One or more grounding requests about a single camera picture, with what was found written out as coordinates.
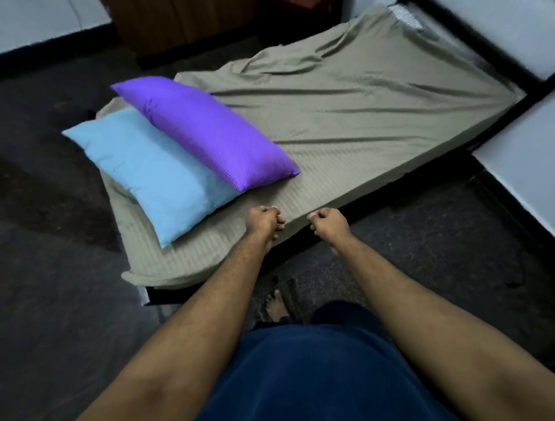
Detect light blue pillow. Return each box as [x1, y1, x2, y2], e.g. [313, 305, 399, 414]
[61, 107, 242, 249]

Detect beige striped bed sheet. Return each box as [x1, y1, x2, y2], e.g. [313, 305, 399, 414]
[96, 5, 526, 289]

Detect person's left foot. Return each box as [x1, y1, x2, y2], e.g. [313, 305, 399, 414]
[265, 289, 290, 323]

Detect person's navy blue shirt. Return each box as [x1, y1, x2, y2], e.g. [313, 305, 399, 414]
[195, 325, 460, 421]

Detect person's left forearm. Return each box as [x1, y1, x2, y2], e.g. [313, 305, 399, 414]
[77, 236, 278, 421]

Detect person's left hand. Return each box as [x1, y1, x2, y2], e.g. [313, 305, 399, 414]
[245, 205, 287, 245]

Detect brown wooden wardrobe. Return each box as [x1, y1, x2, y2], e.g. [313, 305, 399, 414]
[103, 0, 343, 57]

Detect person's right hand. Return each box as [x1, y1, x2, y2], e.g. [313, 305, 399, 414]
[306, 207, 354, 250]

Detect person's right forearm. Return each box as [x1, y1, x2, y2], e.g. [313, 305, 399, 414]
[331, 236, 555, 421]

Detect person's dark trousers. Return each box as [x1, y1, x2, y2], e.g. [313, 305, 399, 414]
[312, 301, 382, 331]

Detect purple dotted pillow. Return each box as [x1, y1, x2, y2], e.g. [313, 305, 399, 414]
[110, 76, 301, 193]

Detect white striped mattress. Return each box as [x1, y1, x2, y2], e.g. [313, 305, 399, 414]
[388, 4, 424, 31]

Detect dark wooden bed frame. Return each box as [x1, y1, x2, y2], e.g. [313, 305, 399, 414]
[138, 0, 555, 306]

